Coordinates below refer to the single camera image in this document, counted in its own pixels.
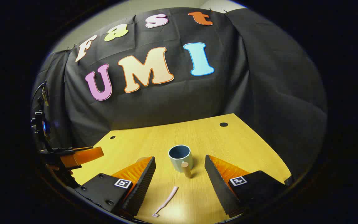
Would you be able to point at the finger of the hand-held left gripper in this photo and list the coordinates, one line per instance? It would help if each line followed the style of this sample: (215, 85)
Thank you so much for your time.
(82, 157)

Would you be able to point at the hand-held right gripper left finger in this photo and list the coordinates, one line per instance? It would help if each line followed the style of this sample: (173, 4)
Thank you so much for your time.
(141, 186)

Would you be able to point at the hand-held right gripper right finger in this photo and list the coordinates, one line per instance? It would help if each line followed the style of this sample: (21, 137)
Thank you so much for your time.
(218, 186)

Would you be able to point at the round wooden coaster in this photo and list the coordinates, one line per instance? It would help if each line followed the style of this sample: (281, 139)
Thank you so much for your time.
(141, 159)

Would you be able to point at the pale pink toothbrush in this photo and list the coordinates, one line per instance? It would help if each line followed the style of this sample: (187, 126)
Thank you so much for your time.
(168, 200)

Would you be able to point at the wooden desktop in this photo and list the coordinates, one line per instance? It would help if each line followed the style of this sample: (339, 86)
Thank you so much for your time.
(194, 137)

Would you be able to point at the dark block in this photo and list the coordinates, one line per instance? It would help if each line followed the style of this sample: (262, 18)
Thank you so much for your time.
(288, 181)

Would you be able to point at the black backdrop cloth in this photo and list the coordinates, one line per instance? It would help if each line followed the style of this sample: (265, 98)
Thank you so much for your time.
(172, 105)

